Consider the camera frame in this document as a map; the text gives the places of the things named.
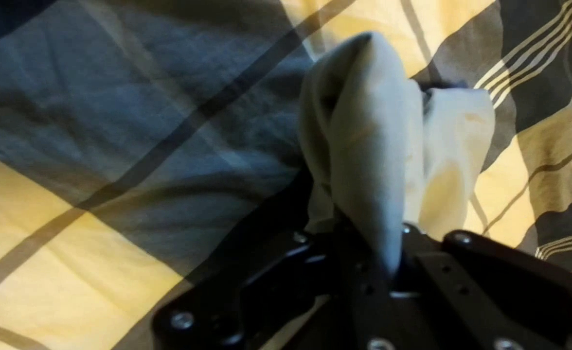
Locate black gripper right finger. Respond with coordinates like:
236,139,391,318
364,221,572,350

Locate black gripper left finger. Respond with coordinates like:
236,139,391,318
152,219,368,350

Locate grey towel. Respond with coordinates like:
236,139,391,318
296,28,498,277

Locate plaid bedspread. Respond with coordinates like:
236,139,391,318
0,0,572,350

